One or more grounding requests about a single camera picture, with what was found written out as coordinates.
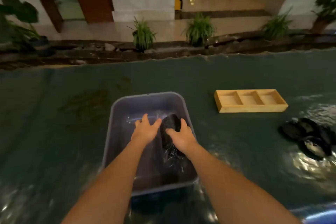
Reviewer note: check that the potted green grass plant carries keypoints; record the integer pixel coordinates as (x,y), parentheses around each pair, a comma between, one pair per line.
(277,25)
(143,36)
(199,31)

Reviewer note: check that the blue table edge strip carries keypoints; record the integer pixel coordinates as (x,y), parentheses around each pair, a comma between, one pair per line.
(320,214)

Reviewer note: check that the small grey stone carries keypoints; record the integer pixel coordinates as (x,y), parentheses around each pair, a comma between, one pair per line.
(109,47)

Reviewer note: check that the black lids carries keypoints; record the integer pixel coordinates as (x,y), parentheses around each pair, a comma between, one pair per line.
(170,122)

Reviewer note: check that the person's left hand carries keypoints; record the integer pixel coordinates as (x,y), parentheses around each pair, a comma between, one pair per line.
(145,132)

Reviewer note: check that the dark green table cover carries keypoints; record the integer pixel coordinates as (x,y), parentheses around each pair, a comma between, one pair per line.
(52,139)

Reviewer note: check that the person's right hand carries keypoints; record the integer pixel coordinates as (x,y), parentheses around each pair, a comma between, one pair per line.
(183,139)

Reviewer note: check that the grey-purple plastic bin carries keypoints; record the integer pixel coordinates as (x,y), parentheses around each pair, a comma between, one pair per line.
(123,116)

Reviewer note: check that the wooden three-compartment tray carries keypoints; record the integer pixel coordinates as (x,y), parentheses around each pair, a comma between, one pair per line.
(223,108)

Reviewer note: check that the large-leaf dark green plant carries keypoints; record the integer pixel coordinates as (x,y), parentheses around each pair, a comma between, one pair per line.
(18,11)

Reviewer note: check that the black round lid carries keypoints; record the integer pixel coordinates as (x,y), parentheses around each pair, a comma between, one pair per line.
(308,124)
(328,138)
(313,149)
(288,130)

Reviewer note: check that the person's left forearm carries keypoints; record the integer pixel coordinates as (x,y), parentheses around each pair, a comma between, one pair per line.
(110,187)

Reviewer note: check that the dark stone planter bed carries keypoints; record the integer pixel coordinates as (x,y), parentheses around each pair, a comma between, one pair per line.
(183,50)

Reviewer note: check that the person's right forearm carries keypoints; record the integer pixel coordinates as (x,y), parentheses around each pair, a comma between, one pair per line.
(231,187)

